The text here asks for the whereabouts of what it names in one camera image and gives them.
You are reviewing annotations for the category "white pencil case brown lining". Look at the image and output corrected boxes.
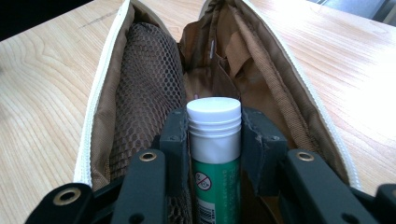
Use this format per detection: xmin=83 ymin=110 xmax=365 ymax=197
xmin=72 ymin=0 xmax=362 ymax=224

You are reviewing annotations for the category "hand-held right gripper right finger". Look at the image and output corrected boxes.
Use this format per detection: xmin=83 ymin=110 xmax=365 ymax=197
xmin=240 ymin=106 xmax=289 ymax=198

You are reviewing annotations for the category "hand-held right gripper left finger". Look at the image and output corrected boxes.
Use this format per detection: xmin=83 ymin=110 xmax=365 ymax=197
xmin=159 ymin=106 xmax=191 ymax=198

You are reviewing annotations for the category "white-capped green glue stick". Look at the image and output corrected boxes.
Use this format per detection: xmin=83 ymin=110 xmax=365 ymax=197
xmin=185 ymin=96 xmax=243 ymax=224

